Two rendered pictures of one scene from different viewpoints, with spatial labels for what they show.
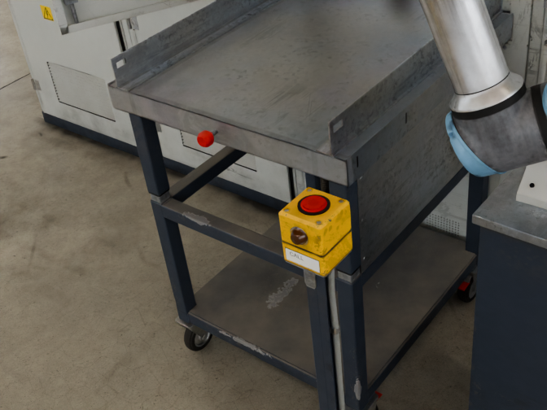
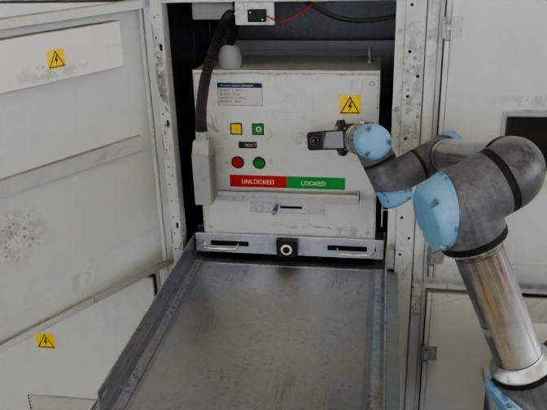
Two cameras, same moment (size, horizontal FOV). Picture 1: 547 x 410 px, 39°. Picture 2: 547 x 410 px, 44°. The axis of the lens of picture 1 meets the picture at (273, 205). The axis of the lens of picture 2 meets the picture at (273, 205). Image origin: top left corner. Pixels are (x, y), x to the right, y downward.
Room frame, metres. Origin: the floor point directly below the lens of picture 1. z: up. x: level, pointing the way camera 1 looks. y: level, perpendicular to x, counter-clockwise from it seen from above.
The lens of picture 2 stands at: (0.41, 0.59, 1.76)
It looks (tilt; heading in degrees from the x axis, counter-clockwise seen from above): 23 degrees down; 327
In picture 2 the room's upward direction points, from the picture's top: 2 degrees counter-clockwise
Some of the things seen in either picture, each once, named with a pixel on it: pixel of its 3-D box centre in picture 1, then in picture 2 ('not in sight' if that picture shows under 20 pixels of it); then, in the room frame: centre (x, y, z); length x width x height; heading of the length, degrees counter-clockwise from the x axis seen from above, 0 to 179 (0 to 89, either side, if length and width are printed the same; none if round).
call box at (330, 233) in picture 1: (316, 231); not in sight; (0.94, -0.06, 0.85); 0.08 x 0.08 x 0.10; 48
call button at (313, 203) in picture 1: (313, 206); not in sight; (0.94, -0.06, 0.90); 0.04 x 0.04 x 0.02
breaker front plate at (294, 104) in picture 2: not in sight; (286, 160); (1.87, -0.39, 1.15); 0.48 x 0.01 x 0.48; 48
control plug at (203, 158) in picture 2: not in sight; (204, 170); (1.96, -0.19, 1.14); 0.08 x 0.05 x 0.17; 138
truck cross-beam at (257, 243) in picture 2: not in sight; (288, 242); (1.88, -0.40, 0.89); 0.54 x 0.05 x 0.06; 48
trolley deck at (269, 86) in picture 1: (315, 59); (267, 342); (1.59, -0.13, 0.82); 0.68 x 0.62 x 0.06; 138
